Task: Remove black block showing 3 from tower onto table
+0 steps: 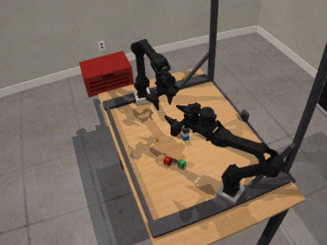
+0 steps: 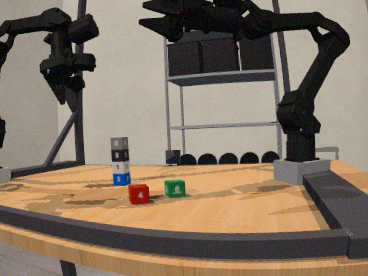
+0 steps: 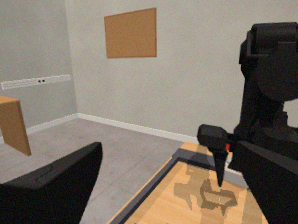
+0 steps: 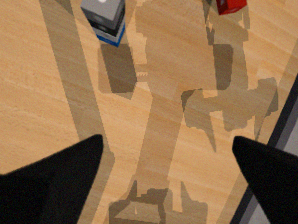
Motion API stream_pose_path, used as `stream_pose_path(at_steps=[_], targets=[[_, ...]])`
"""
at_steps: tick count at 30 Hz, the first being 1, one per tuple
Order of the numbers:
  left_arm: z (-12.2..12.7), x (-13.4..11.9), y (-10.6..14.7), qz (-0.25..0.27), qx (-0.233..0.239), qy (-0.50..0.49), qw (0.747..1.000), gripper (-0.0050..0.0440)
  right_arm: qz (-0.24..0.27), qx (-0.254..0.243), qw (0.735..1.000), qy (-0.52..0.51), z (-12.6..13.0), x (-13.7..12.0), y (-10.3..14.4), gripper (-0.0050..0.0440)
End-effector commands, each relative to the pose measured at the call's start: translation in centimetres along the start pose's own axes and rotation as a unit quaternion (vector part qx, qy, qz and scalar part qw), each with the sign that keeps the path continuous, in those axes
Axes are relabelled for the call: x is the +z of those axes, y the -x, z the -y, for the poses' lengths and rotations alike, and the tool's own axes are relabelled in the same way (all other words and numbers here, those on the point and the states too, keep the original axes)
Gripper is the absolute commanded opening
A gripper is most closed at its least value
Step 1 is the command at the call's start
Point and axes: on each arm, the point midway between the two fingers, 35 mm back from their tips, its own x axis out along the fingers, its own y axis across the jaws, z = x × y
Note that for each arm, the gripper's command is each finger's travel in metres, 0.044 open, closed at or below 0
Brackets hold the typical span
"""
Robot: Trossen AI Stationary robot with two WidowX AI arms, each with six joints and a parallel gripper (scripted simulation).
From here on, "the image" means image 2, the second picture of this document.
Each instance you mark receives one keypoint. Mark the small green block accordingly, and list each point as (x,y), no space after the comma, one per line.
(174,188)

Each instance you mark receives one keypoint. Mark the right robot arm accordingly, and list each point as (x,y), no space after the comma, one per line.
(80,31)

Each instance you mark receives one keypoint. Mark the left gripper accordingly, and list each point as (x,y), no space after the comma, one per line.
(207,19)

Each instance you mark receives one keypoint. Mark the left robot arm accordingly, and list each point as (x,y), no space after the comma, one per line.
(296,107)

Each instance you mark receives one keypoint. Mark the red block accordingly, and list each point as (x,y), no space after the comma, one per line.
(139,194)

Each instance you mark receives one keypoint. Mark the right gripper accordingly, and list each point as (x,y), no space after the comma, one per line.
(58,76)

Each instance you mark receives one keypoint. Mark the blue block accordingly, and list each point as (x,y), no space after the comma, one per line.
(121,179)

